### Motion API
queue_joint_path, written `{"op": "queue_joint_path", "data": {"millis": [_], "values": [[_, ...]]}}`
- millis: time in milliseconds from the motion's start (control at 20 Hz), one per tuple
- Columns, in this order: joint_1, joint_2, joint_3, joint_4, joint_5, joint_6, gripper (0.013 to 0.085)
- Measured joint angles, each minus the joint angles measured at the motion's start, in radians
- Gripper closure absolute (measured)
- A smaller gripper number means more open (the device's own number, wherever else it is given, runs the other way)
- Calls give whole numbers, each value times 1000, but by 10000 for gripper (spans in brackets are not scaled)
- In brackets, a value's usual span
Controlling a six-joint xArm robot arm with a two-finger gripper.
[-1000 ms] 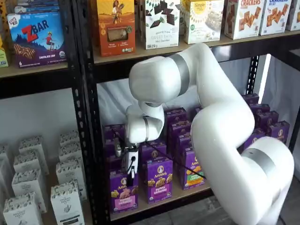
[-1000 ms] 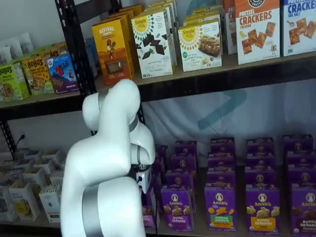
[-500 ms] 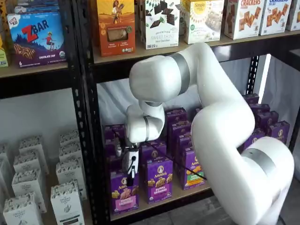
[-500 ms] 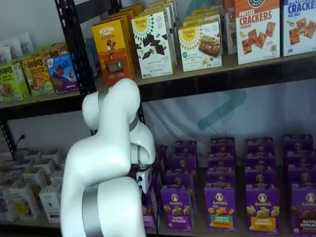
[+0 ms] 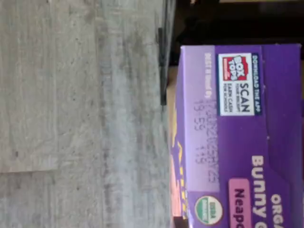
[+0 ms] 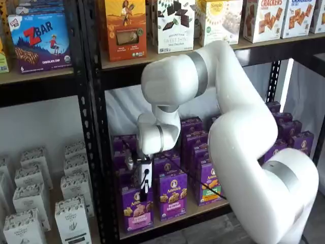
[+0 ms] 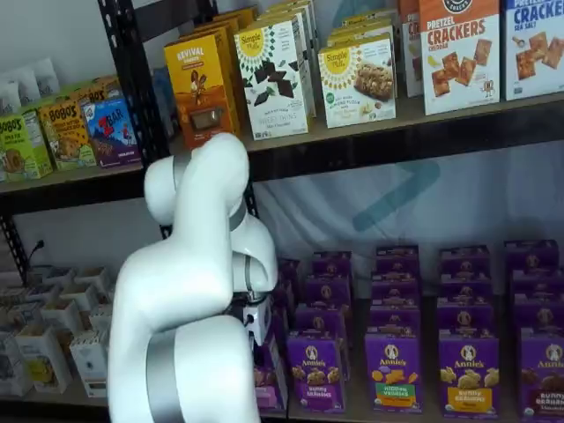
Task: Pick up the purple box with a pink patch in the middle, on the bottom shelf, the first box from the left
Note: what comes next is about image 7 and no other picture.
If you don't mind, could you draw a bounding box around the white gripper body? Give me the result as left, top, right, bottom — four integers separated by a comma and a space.
242, 301, 273, 347

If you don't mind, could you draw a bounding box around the purple Annie's box pink patch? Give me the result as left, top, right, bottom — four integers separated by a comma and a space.
253, 338, 289, 412

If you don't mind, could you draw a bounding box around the purple Annie's box violet label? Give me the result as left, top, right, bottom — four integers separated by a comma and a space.
311, 250, 353, 279
293, 303, 349, 343
302, 273, 353, 309
286, 337, 345, 414

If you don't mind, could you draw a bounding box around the purple Annie's box green label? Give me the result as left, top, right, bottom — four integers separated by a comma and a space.
370, 271, 420, 309
364, 335, 424, 414
375, 244, 419, 277
368, 304, 423, 340

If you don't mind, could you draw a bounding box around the white patterned carton box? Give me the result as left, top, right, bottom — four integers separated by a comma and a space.
86, 302, 114, 334
24, 283, 62, 308
4, 302, 45, 334
14, 324, 75, 394
40, 265, 77, 287
69, 329, 110, 398
72, 265, 112, 294
58, 280, 97, 309
39, 298, 85, 336
0, 330, 35, 398

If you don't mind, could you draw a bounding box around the purple Annie's box yellow label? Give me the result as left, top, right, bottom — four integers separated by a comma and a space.
438, 271, 494, 308
435, 302, 498, 340
438, 244, 491, 277
438, 335, 501, 419

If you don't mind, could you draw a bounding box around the white Simple Mills thins box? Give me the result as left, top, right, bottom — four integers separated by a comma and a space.
233, 18, 310, 142
257, 0, 319, 119

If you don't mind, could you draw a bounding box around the black metal shelf rack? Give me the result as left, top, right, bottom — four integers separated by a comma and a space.
97, 0, 564, 423
0, 0, 173, 309

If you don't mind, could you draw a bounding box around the blue snack box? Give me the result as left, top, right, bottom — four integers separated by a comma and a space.
151, 65, 178, 143

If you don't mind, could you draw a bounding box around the blue ZBar box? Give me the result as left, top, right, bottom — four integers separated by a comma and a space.
103, 85, 130, 104
82, 96, 143, 169

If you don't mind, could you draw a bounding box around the orange Revival box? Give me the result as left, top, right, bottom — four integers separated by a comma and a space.
163, 28, 242, 152
193, 4, 260, 45

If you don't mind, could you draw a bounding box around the yellow Simple Mills bar box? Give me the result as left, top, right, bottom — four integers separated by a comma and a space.
316, 35, 398, 130
326, 15, 397, 45

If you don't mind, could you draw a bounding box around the yellow Bobo's box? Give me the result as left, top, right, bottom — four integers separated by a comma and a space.
70, 78, 111, 107
38, 101, 98, 173

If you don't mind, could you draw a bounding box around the purple Annie's box brown label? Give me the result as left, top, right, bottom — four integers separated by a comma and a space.
509, 267, 564, 299
503, 239, 560, 272
513, 293, 564, 331
518, 326, 564, 420

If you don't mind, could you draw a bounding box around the green Bobo's box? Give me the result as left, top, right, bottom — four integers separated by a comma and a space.
0, 109, 54, 182

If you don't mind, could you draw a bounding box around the orange pretzel crackers box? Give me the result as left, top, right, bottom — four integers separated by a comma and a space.
418, 0, 502, 117
398, 0, 425, 99

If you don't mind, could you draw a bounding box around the blue sea salt crackers box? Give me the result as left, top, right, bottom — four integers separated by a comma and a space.
504, 0, 564, 102

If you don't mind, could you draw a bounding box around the white backdrop sheet teal logo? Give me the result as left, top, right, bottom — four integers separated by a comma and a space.
253, 138, 564, 283

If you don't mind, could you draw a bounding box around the white stand-up pouch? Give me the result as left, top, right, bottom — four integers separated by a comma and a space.
33, 56, 62, 96
0, 81, 22, 116
11, 68, 41, 107

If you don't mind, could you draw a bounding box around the black wall plug cable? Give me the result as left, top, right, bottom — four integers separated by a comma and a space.
26, 239, 46, 265

